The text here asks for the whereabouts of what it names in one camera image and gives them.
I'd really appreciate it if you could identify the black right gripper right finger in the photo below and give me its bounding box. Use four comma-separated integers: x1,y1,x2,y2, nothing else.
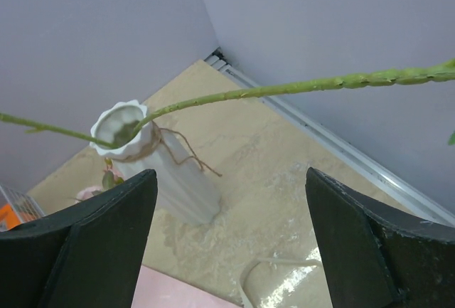
306,168,454,307

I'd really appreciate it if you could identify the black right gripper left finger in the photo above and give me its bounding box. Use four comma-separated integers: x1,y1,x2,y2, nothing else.
1,169,158,308

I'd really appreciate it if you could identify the pink wrapping paper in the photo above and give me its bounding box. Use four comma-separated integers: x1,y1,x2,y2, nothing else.
132,265,238,308

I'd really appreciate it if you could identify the white rose stem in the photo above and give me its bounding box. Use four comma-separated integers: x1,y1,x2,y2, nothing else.
1,112,116,149

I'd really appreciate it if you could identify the large pink rose stem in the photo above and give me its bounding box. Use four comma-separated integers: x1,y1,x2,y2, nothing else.
131,59,454,137

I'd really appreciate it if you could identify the beige printed ribbon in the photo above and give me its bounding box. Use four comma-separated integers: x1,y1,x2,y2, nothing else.
237,257,322,307

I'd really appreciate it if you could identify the white ribbed ceramic vase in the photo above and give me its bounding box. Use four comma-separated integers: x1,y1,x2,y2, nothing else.
90,100,221,225

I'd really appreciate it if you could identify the small pink bud stem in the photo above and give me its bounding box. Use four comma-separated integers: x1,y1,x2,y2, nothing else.
74,158,124,203

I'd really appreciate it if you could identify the white wire wooden shelf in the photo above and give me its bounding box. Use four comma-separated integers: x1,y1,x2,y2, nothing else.
0,185,45,232

